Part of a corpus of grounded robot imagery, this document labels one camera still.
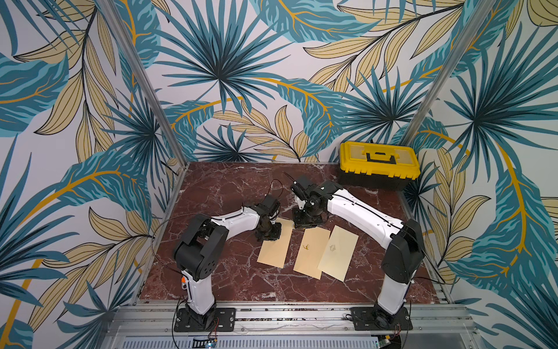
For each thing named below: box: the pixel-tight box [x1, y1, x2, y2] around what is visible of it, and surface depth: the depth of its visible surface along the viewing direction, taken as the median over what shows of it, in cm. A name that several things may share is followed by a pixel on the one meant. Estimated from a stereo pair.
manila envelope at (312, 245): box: [292, 226, 331, 280], surface depth 92 cm
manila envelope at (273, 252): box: [257, 217, 295, 269], surface depth 91 cm
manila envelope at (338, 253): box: [316, 224, 360, 283], surface depth 90 cm
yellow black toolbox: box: [338, 141, 421, 192], surface depth 101 cm
